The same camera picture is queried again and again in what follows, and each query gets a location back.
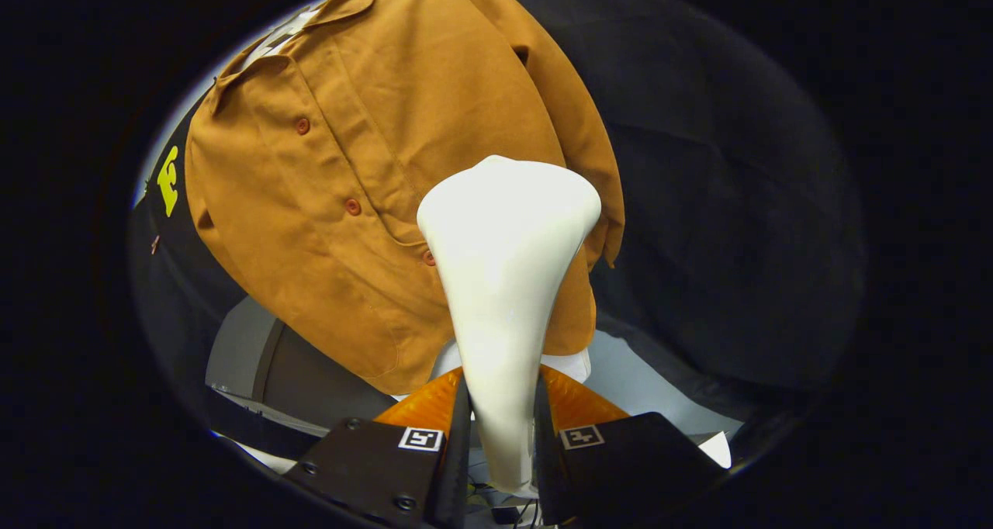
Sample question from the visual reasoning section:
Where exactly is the orange button shirt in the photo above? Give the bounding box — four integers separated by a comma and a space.
185, 0, 626, 396

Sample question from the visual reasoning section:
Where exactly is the grey cabinet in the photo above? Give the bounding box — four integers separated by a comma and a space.
206, 296, 400, 441

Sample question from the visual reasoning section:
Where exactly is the black backdrop cloth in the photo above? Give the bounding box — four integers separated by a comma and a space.
128, 0, 870, 468

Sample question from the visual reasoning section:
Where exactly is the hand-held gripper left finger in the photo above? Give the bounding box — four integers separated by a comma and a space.
283, 368, 472, 529

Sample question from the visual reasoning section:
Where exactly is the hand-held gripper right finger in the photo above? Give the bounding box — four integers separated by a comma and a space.
533, 365, 728, 528

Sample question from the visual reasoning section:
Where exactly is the white garment steamer head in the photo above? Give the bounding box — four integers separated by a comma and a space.
417, 154, 603, 499

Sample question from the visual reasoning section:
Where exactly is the white mannequin torso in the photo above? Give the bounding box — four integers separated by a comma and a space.
221, 5, 594, 403

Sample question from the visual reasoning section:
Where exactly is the white sheet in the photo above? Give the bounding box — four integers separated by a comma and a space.
697, 431, 733, 469

